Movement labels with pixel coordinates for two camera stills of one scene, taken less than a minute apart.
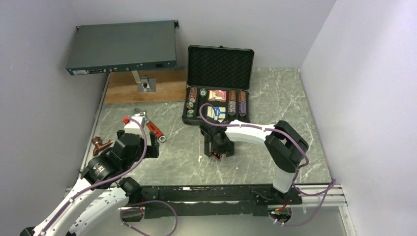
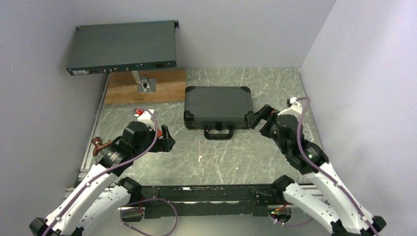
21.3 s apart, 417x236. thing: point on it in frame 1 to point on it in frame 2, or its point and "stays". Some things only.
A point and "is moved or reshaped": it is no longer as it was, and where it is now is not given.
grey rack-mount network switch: [111, 47] stays
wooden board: [122, 87] stays
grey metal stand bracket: [144, 84] stays
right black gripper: [228, 150] to [267, 112]
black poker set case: [219, 81] is moved or reshaped
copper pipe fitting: [99, 145] stays
